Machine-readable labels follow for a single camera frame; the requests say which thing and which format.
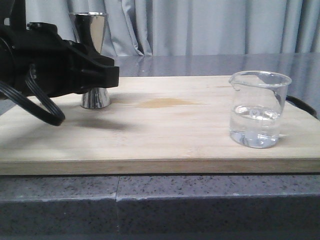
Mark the steel double jigger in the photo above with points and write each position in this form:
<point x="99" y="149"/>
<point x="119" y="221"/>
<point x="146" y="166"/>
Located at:
<point x="95" y="98"/>

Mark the clear glass beaker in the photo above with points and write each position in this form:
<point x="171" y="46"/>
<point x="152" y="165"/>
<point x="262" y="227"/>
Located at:
<point x="257" y="106"/>

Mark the wooden cutting board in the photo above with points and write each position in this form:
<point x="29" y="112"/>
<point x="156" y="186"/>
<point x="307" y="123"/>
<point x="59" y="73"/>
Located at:
<point x="154" y="125"/>

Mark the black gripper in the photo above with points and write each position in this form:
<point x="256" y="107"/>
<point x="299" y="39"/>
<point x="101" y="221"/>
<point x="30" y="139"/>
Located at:
<point x="61" y="66"/>

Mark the grey curtain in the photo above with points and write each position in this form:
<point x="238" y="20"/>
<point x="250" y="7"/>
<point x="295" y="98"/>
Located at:
<point x="192" y="27"/>

